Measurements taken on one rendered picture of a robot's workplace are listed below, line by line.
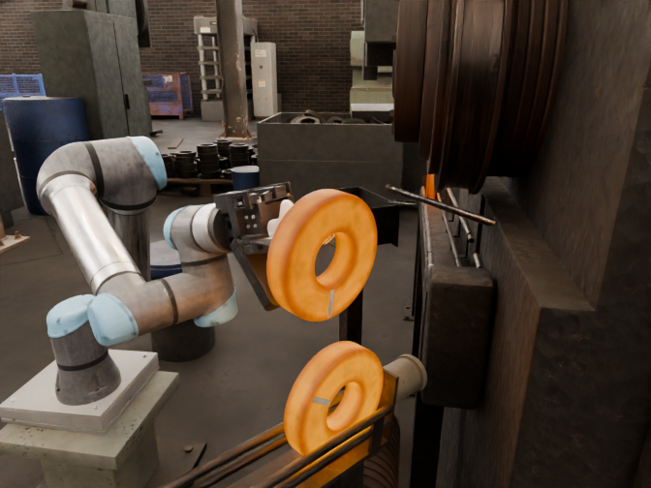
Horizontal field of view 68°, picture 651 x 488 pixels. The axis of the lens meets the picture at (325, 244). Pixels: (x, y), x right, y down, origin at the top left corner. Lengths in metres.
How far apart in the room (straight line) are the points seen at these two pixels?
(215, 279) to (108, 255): 0.17
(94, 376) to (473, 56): 1.08
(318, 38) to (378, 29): 7.68
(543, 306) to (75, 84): 4.10
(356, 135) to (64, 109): 2.21
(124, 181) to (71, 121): 3.23
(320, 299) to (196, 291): 0.26
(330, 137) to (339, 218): 2.86
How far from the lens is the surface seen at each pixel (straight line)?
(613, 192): 0.56
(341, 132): 3.39
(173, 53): 12.28
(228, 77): 8.01
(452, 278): 0.79
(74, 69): 4.39
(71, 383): 1.34
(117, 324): 0.74
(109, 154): 1.04
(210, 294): 0.78
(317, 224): 0.52
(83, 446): 1.31
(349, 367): 0.62
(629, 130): 0.55
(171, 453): 1.65
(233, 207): 0.64
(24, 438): 1.40
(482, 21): 0.77
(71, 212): 0.92
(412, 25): 0.85
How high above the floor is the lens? 1.12
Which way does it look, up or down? 20 degrees down
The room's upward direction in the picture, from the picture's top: straight up
